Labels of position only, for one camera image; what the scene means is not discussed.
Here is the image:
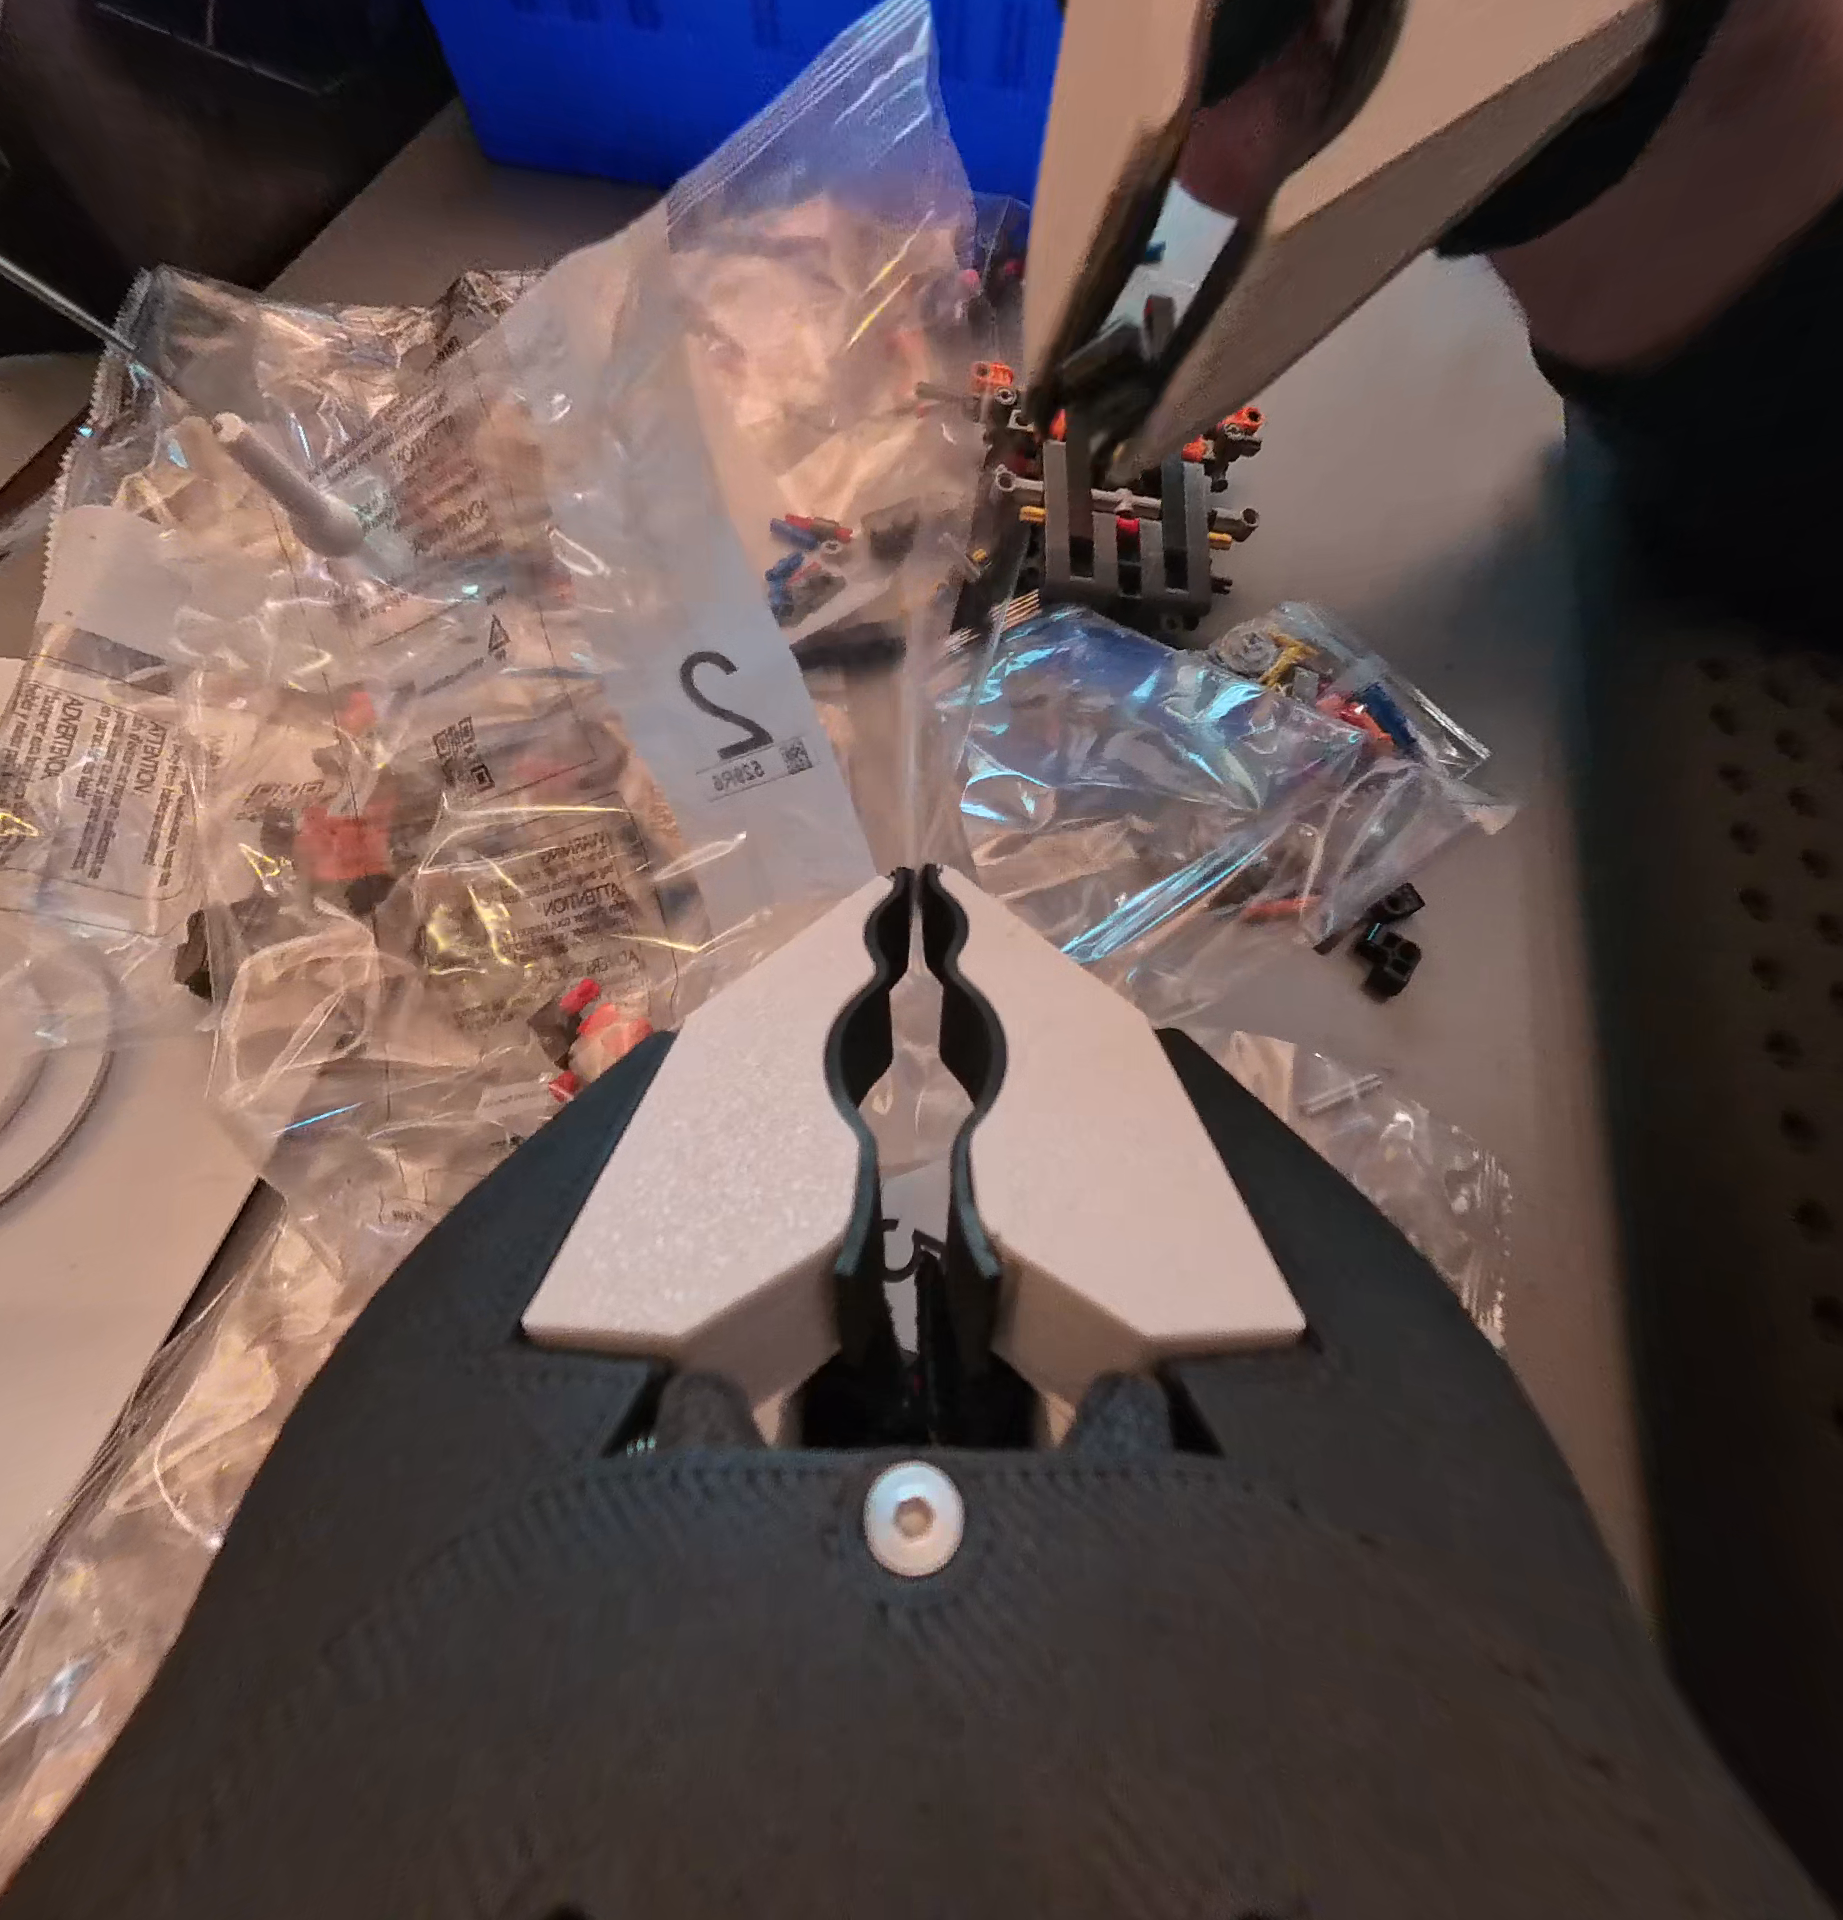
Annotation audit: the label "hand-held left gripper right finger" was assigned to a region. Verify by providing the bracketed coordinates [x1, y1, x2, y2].
[925, 863, 1311, 1424]

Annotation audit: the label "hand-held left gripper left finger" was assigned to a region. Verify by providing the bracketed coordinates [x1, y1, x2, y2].
[524, 866, 922, 1424]

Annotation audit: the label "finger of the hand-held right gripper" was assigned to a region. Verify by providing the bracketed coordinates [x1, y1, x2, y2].
[1018, 0, 1221, 424]
[1106, 0, 1671, 481]

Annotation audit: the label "small clear bag mixed parts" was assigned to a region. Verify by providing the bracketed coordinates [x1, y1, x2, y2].
[1221, 1032, 1519, 1352]

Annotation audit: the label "clear plastic bag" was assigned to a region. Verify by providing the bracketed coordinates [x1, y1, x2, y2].
[956, 600, 1519, 1005]

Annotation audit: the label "grey lego chassis assembly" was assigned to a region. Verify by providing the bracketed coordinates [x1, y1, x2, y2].
[919, 292, 1268, 650]

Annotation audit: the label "scattered loose lego pieces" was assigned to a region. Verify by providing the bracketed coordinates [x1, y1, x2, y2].
[1303, 881, 1432, 1117]

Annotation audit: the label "person's right hand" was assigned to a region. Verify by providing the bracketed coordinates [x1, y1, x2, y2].
[1483, 0, 1843, 374]

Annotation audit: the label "blue plastic bin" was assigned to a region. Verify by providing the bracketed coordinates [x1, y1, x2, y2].
[417, 0, 1072, 202]

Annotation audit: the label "clear bag red black parts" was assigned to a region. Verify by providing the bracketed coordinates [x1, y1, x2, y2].
[51, 267, 715, 1188]

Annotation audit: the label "black perforated board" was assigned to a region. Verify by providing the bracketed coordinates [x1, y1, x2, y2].
[1580, 647, 1843, 1893]

